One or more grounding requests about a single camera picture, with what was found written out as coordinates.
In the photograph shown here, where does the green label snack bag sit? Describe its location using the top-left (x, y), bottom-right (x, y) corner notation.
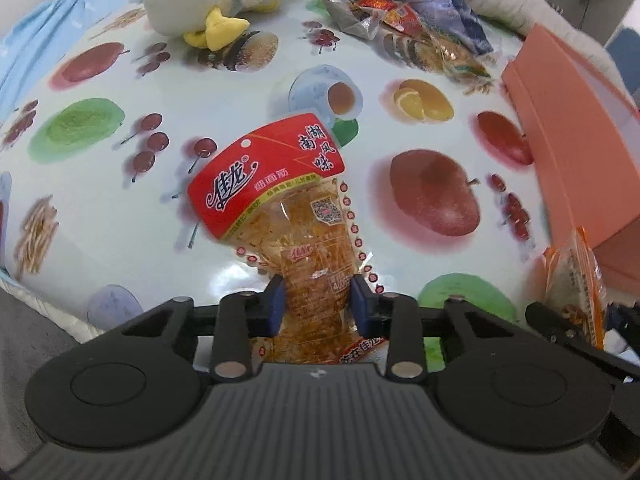
top-left (381, 32), bottom-right (492, 84)

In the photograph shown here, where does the fruit print tablecloth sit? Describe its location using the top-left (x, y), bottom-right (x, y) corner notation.
top-left (0, 0), bottom-right (640, 376)

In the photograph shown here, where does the blue crumpled bag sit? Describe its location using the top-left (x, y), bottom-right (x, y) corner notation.
top-left (411, 0), bottom-right (494, 56)

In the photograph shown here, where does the silver white snack bag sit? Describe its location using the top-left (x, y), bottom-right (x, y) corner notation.
top-left (321, 0), bottom-right (385, 41)

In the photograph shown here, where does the orange snack bag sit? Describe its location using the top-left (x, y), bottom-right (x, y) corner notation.
top-left (542, 226), bottom-right (606, 350)

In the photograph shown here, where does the blue chair back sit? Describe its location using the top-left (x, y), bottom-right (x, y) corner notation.
top-left (606, 27), bottom-right (640, 91)

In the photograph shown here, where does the red spicy strips snack bag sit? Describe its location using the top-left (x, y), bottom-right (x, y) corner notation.
top-left (188, 112), bottom-right (382, 364)

